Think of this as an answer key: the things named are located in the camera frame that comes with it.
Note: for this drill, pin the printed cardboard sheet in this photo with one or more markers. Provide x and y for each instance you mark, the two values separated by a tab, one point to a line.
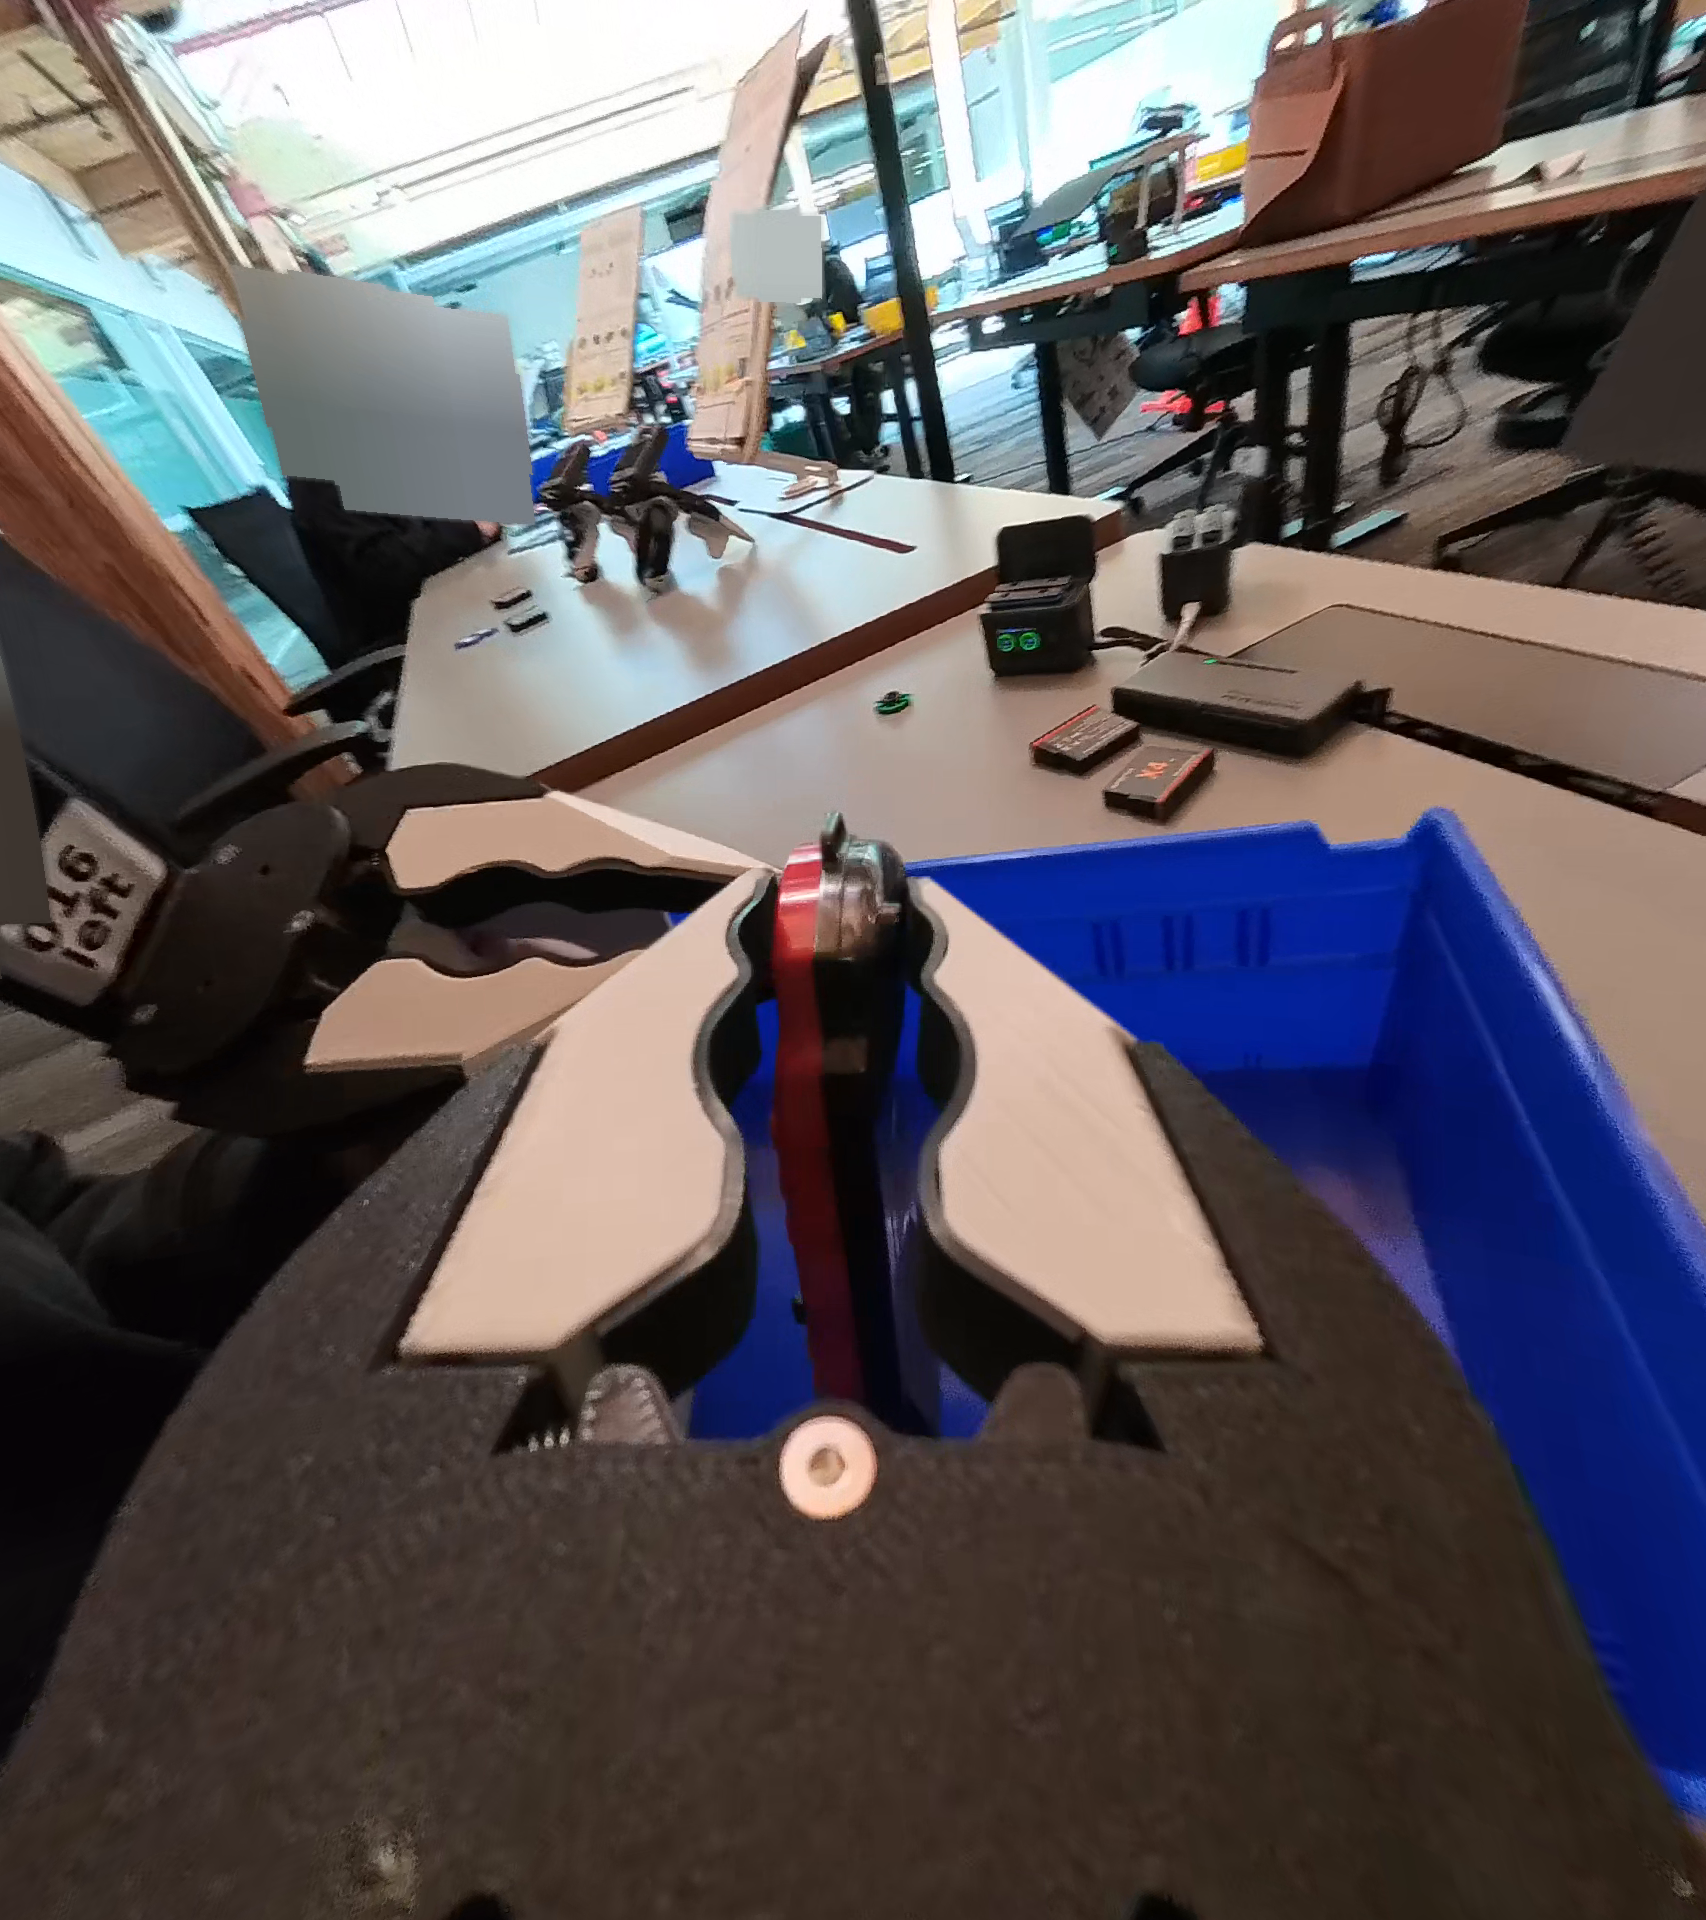
1101	382

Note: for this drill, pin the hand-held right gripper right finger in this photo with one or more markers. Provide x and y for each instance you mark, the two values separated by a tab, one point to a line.
1079	1184

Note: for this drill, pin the white laptop stand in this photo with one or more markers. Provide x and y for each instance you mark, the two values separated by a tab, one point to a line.
817	480

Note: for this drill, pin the black red battery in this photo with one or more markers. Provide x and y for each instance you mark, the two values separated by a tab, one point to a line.
1082	740
1158	781

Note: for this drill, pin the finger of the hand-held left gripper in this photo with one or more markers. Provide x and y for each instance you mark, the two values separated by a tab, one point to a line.
553	840
449	1021

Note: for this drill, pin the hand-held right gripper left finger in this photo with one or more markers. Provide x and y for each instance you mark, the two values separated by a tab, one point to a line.
599	1184

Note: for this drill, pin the black metal pole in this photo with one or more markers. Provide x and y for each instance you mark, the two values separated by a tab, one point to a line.
899	225

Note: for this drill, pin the cardboard instruction board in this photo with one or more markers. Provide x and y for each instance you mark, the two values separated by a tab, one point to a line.
732	225
600	314

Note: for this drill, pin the blue plastic bin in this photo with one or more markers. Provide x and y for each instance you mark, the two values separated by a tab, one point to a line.
1543	1124
689	472

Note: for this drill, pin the red handheld game toy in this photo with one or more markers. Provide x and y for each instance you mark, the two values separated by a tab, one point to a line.
800	1050

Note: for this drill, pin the dark desk flap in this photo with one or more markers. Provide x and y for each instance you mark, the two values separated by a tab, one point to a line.
1543	690

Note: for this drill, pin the small black charger dock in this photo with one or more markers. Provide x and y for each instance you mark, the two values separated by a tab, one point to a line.
1195	570

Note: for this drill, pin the black flat power hub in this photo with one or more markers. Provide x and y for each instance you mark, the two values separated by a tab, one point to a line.
1229	704

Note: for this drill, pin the brown cardboard box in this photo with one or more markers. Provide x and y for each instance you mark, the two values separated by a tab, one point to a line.
1392	121

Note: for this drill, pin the idle hand-held gripper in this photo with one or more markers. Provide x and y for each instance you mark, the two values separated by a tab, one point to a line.
651	525
577	525

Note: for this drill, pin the yellow plastic bin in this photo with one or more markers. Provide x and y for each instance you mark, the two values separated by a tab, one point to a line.
880	314

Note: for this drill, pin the black office chair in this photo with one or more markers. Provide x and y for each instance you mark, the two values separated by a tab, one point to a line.
118	690
1190	369
261	570

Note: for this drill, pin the black charging case green lights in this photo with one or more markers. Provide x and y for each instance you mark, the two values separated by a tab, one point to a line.
1040	601

